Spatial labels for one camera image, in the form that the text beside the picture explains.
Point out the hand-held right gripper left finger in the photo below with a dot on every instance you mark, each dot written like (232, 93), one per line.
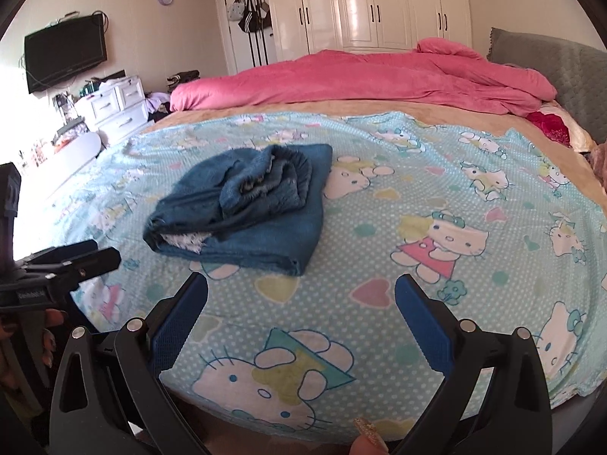
(182, 313)

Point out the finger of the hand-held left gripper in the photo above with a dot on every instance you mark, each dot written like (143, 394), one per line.
(66, 249)
(95, 261)

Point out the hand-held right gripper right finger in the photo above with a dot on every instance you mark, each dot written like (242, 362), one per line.
(422, 317)

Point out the blue denim pants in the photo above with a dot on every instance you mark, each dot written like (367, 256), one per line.
(265, 241)

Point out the person's left hand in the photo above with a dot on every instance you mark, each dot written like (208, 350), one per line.
(49, 346)

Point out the person's right hand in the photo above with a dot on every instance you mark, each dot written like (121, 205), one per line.
(367, 441)

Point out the cartoon cat printed bed sheet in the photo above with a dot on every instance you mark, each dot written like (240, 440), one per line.
(379, 208)

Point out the white drawer dresser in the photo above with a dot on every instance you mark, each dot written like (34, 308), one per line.
(118, 109)

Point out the beige blanket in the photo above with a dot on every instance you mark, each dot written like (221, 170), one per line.
(166, 119)

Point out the lilac cloth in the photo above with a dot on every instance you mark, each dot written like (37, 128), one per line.
(159, 100)

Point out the dark patterned bag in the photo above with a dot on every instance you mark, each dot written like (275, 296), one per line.
(185, 77)

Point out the red cloth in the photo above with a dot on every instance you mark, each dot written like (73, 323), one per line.
(545, 123)

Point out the pink fluffy cloth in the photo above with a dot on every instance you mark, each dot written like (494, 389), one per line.
(600, 159)

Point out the cream satin blanket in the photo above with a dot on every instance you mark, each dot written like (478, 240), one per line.
(576, 128)

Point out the pink duvet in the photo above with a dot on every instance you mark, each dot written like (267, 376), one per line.
(355, 80)

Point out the white door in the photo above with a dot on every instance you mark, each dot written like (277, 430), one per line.
(227, 42)

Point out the black striped bag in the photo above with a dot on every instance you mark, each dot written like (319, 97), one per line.
(249, 19)

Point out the grey bag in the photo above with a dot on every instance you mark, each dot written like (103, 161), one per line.
(234, 8)

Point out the grey quilted headboard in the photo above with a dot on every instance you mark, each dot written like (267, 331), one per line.
(545, 52)

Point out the white wardrobe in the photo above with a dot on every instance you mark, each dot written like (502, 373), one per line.
(355, 4)

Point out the black wall television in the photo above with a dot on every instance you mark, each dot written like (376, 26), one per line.
(64, 52)

